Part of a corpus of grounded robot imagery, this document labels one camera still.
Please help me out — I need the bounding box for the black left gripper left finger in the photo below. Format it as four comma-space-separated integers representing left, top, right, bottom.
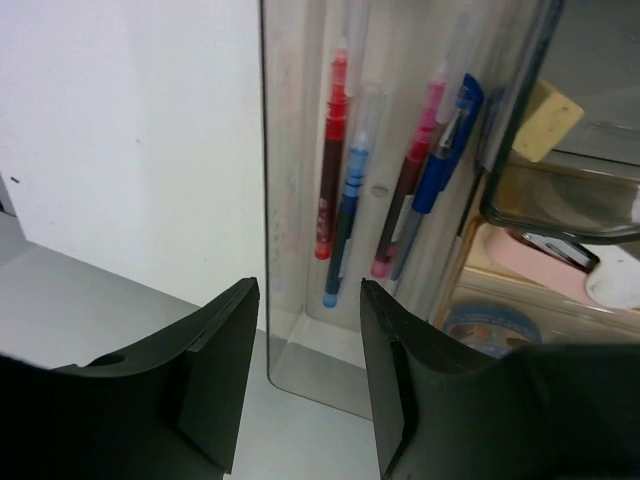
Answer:
1, 278, 259, 479

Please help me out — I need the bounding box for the red capped pen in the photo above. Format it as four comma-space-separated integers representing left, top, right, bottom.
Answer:
313, 0, 371, 261

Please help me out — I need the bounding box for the blue capped pen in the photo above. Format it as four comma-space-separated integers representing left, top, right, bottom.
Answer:
389, 73, 484, 287

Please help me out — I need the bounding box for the clear acrylic organizer box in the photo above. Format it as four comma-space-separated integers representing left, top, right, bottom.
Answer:
260, 1, 639, 418

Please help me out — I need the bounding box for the yellow eraser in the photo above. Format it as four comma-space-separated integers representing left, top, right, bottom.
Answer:
511, 80, 584, 163

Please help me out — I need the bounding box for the blue refill pen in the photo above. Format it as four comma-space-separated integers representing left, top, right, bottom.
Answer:
322, 83, 385, 308

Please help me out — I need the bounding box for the pink stapler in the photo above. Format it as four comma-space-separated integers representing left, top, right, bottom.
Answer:
469, 229, 640, 309

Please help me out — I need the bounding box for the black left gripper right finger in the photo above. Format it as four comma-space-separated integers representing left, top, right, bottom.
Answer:
360, 280, 639, 479

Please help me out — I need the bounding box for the pink refill pen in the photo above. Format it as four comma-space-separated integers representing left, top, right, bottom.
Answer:
369, 9, 476, 280

